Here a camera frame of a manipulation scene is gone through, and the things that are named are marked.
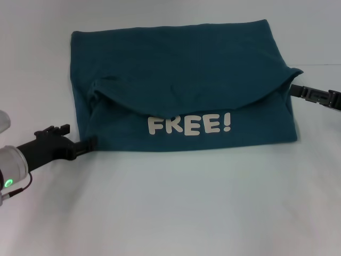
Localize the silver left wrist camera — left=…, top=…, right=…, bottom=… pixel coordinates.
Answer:
left=0, top=110, right=12, bottom=134

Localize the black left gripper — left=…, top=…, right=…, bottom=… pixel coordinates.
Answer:
left=15, top=123, right=98, bottom=173

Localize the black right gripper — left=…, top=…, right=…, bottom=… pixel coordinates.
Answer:
left=289, top=84, right=341, bottom=113

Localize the teal blue t-shirt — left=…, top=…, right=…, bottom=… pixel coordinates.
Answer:
left=69, top=19, right=305, bottom=155

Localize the left wrist cable with plug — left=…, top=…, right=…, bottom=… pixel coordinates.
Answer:
left=2, top=173, right=34, bottom=199

